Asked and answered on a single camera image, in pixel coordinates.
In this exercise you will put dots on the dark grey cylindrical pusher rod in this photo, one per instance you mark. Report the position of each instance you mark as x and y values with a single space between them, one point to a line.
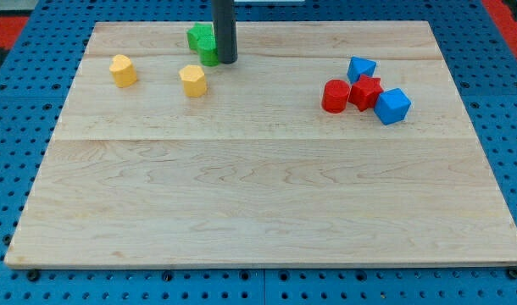
224 21

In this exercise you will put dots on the green cylinder block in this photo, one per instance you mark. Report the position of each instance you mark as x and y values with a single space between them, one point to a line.
207 51

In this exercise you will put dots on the light wooden board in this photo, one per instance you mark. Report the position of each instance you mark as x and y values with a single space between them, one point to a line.
255 174

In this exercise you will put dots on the yellow heart block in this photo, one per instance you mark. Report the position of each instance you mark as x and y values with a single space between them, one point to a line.
123 71

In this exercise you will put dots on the red star block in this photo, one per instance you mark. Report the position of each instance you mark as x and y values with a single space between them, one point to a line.
364 92

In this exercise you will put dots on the red cylinder block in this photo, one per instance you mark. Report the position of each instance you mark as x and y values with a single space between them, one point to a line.
335 96

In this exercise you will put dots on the green star block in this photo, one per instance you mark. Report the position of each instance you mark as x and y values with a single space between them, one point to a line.
194 34

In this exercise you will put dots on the yellow hexagon block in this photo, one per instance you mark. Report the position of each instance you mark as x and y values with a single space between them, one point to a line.
193 80

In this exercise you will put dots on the blue cube block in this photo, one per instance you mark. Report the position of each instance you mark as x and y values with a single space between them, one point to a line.
392 106

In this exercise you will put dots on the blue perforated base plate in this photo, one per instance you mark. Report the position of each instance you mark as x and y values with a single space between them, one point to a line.
35 79

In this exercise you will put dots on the blue triangle block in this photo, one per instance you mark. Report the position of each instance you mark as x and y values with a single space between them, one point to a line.
358 67

